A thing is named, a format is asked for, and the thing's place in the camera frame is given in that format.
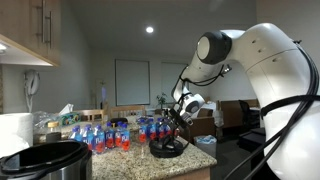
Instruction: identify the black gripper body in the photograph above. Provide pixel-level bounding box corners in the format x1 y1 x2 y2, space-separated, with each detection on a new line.
168 106 194 129

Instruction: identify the black pressure cooker lid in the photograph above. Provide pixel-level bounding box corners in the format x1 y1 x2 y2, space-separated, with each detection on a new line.
148 133 185 159

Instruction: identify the steel pressure cooker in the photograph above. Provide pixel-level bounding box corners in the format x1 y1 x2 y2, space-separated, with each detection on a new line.
0 139 94 180

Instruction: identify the green potted plant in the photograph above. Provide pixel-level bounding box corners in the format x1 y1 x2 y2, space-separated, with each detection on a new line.
156 93 169 110

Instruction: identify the brown armchair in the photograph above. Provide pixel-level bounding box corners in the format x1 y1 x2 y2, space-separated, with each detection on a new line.
181 116 217 144

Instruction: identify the white sheet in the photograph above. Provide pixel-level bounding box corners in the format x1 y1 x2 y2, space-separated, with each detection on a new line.
196 101 218 118

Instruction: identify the grey trash bin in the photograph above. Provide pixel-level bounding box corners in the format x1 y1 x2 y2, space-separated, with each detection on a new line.
193 134 218 159

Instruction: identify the white bag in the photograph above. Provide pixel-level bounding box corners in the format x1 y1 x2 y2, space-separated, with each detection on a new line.
212 109 224 128

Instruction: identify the black pouch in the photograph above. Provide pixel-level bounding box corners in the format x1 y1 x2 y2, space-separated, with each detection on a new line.
109 117 129 125

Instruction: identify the brown wooden desk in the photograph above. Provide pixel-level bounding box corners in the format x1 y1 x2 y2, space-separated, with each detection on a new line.
219 99 261 129

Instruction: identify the black office chair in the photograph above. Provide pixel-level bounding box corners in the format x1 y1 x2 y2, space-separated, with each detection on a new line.
238 99 262 131

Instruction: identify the black side table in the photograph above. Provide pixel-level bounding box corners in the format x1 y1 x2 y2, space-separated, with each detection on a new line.
237 127 268 153

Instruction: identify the colourful tissue box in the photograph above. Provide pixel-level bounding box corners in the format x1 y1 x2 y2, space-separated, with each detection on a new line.
59 103 81 126

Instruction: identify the dark jar with label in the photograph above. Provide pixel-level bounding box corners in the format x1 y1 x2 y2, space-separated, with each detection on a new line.
45 120 63 144

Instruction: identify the clear plastic bag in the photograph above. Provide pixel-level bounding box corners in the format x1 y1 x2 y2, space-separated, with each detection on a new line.
32 110 63 134

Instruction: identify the white paper towel roll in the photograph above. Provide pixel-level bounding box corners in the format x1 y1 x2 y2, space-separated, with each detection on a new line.
0 112 34 158

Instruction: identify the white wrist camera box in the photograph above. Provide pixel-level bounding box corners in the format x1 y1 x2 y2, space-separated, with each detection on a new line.
181 112 195 127

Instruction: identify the white wall phone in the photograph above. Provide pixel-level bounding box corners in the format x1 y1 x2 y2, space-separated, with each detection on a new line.
23 69 42 114

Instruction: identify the wooden wall cabinet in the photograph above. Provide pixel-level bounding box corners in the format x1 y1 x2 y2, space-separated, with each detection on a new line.
0 0 62 67

